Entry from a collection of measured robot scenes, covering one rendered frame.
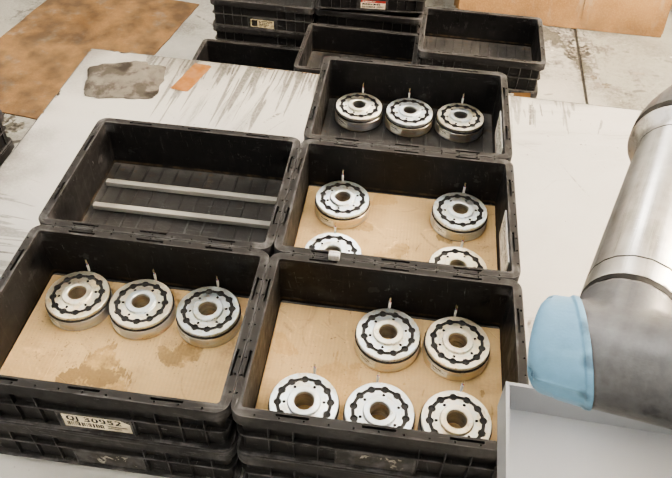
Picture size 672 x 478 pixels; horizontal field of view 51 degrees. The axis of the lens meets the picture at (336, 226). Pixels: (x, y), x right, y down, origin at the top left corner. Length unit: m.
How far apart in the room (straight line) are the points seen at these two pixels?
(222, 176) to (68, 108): 0.61
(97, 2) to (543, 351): 3.60
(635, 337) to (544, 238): 1.07
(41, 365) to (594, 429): 0.80
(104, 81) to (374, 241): 0.96
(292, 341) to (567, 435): 0.48
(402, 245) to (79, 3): 2.92
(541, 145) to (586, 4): 2.10
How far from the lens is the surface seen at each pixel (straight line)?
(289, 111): 1.84
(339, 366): 1.14
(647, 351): 0.51
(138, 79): 1.98
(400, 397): 1.08
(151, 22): 3.72
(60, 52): 3.57
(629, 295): 0.54
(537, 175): 1.73
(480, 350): 1.15
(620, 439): 0.90
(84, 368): 1.19
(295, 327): 1.18
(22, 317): 1.26
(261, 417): 0.98
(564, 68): 3.53
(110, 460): 1.20
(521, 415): 0.88
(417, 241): 1.32
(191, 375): 1.14
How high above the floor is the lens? 1.77
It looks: 45 degrees down
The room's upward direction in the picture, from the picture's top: 2 degrees clockwise
